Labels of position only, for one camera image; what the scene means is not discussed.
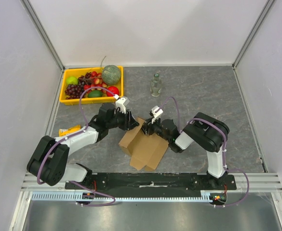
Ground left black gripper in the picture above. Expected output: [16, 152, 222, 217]
[107, 107, 139, 131]

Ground brown cardboard box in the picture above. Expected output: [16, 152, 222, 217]
[119, 117, 168, 171]

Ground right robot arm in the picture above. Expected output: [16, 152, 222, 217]
[142, 113, 229, 190]

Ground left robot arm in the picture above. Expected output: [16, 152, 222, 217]
[27, 103, 139, 189]

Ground red tomato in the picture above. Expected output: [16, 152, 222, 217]
[106, 86, 120, 97]

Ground green avocado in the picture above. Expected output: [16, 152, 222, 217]
[87, 90, 103, 98]

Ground yellow plastic bin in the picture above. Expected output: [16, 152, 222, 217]
[59, 65, 124, 105]

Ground red cherry bunch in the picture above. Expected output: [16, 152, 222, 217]
[78, 71, 108, 90]

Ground green netted melon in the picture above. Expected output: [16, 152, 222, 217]
[102, 65, 121, 85]

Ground dark purple grape bunch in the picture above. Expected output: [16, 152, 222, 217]
[65, 84, 84, 100]

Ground clear glass bottle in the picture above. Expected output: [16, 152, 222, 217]
[150, 73, 162, 97]

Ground yellow snack packet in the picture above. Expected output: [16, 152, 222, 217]
[58, 125, 81, 137]

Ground green apple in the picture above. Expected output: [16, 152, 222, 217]
[66, 76, 79, 85]

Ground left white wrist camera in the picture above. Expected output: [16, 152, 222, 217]
[115, 96, 130, 114]

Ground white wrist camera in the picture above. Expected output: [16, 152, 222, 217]
[115, 96, 130, 114]
[150, 106, 163, 124]

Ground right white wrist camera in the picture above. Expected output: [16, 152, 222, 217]
[150, 106, 163, 124]

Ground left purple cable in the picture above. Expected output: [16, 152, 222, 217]
[36, 86, 120, 207]

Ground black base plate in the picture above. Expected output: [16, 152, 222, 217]
[65, 172, 237, 196]

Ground grey slotted cable duct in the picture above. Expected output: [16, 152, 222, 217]
[31, 191, 212, 202]

